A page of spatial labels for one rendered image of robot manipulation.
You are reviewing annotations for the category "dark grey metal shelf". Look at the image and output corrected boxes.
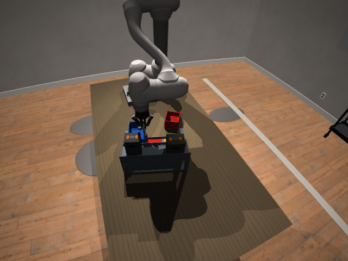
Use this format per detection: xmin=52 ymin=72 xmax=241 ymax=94
xmin=119 ymin=136 xmax=191 ymax=173

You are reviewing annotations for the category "blue bin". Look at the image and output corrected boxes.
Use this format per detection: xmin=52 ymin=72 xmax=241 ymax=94
xmin=128 ymin=121 xmax=145 ymax=143

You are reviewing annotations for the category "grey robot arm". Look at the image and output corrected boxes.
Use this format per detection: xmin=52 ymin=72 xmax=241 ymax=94
xmin=123 ymin=0 xmax=189 ymax=112

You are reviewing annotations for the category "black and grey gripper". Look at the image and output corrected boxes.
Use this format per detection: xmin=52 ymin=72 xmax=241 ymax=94
xmin=132 ymin=110 xmax=153 ymax=133

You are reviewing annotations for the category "red bin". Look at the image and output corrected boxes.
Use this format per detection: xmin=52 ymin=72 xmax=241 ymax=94
xmin=165 ymin=111 xmax=181 ymax=130

